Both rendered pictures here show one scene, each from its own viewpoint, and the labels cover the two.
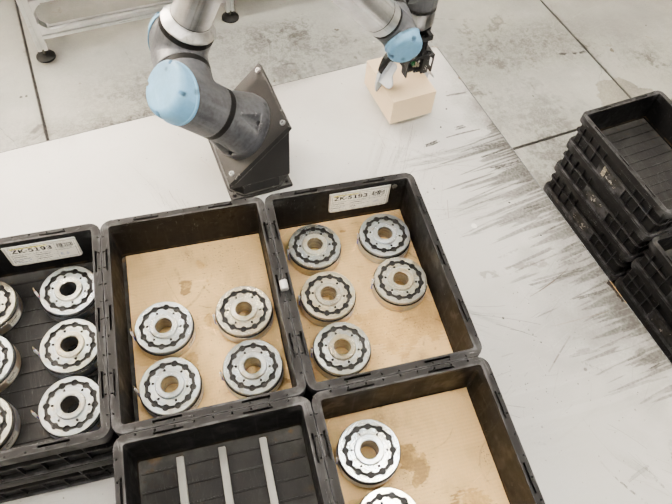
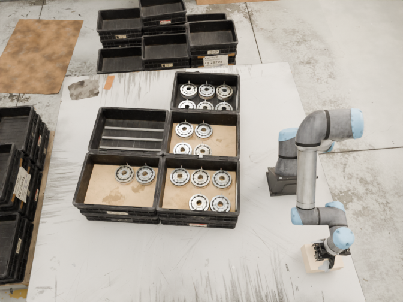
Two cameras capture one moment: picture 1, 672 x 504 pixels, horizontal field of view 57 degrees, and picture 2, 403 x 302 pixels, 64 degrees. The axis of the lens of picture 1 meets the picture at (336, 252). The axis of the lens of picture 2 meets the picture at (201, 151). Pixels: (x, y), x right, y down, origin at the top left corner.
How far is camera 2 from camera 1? 1.19 m
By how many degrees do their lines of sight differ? 52
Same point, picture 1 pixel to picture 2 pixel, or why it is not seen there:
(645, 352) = not seen: outside the picture
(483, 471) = not seen: hidden behind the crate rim
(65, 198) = (277, 121)
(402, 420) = (152, 190)
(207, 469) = (159, 136)
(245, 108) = (287, 163)
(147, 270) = (228, 131)
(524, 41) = not seen: outside the picture
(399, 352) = (174, 197)
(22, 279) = (234, 100)
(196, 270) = (224, 144)
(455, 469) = (131, 199)
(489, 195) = (249, 283)
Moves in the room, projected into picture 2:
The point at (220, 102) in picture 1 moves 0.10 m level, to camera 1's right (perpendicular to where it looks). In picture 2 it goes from (285, 151) to (280, 167)
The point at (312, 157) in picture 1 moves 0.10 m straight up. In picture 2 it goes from (285, 208) to (289, 201)
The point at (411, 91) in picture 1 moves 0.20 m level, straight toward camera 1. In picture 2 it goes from (311, 256) to (272, 235)
